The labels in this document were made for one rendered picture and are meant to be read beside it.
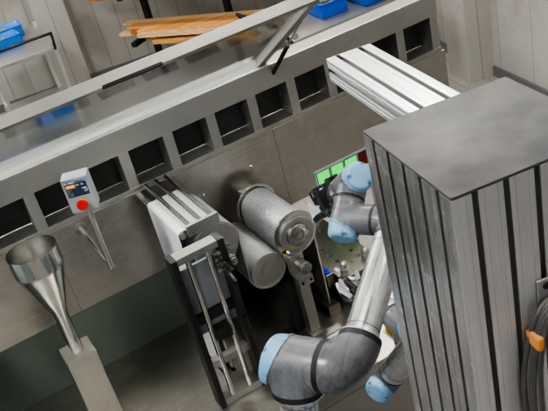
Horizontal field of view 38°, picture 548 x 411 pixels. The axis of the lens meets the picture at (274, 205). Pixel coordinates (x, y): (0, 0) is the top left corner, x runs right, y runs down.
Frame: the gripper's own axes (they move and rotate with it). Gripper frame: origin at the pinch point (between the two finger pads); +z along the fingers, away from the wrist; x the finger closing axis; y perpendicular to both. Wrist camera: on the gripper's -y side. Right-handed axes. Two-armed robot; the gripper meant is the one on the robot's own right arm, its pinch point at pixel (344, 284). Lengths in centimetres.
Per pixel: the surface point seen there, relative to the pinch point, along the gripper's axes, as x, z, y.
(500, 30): -293, 245, -71
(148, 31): -121, 502, -54
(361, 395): 9.9, -13.6, -30.5
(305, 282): 10.0, 6.1, 3.0
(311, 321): 10.4, 8.4, -13.7
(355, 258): -14.0, 16.0, -5.9
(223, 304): 38.4, 0.8, 14.5
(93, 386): 78, 19, -3
